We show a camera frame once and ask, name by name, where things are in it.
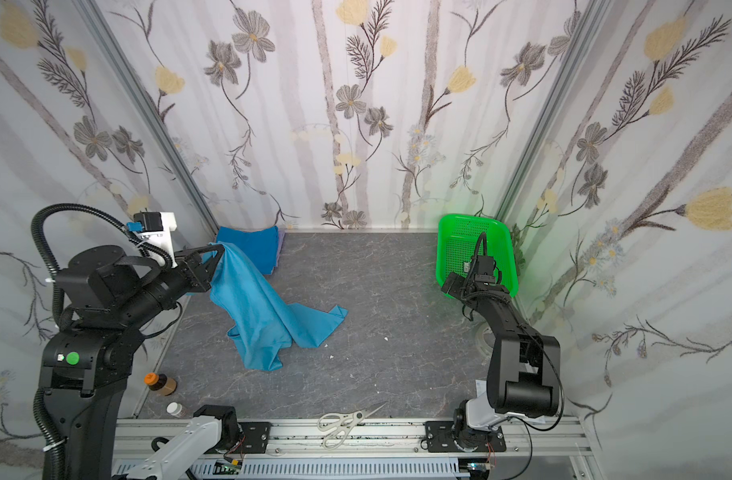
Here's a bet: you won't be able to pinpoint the green plastic basket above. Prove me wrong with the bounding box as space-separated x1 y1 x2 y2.
435 213 520 299

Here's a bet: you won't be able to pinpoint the light blue t shirt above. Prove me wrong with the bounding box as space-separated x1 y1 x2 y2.
210 242 348 372

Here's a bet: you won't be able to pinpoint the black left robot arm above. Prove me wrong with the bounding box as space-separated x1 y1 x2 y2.
31 203 225 479

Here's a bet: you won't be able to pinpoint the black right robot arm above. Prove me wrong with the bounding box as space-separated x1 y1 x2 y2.
442 273 565 452

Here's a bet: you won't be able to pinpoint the folded blue t shirt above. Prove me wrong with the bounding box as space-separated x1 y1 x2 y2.
216 226 277 275

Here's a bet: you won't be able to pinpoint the roll of tape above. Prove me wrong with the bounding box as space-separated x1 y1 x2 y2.
474 324 495 358

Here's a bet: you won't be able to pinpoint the folded lilac t shirt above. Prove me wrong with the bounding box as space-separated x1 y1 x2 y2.
273 227 286 269

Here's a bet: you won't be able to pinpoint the brown bottle orange cap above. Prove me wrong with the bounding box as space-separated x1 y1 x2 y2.
143 372 178 396

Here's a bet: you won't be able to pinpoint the small white capped bottle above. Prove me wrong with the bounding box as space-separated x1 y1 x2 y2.
166 402 186 418

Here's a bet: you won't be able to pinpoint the white handled scissors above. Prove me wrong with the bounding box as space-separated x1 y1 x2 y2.
316 401 387 450

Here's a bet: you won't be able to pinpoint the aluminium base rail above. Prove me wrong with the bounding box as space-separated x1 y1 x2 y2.
111 417 604 479

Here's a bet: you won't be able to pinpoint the white slotted cable duct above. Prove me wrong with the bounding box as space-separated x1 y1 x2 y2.
190 458 470 479

